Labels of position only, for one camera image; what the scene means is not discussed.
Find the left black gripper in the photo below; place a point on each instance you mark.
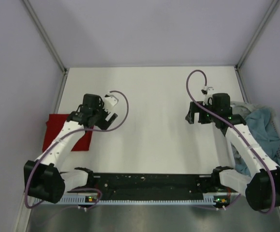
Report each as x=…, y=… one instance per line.
x=103, y=123

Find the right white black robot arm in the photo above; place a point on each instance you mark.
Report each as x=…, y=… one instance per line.
x=261, y=187

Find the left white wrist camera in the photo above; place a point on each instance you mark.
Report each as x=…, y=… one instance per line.
x=110, y=101

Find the light blue cable duct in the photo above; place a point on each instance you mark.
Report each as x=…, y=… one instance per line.
x=75, y=199

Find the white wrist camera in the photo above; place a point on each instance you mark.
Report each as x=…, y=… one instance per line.
x=207, y=92
x=110, y=101

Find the left aluminium frame post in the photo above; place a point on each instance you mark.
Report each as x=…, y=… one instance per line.
x=44, y=36

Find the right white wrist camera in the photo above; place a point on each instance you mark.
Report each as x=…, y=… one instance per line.
x=207, y=92

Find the aluminium frame post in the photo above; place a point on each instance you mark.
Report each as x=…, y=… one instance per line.
x=44, y=36
x=258, y=32

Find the right aluminium frame post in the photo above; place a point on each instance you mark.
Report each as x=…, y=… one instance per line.
x=258, y=32

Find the light blue t shirt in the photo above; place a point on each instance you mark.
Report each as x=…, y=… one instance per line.
x=263, y=130

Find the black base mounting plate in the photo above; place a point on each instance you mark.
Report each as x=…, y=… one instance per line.
x=125, y=186

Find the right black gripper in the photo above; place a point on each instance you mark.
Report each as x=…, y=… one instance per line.
x=190, y=117

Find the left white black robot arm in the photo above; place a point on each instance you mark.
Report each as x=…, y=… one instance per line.
x=44, y=178

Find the red t shirt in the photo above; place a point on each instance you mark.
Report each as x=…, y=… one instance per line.
x=53, y=127

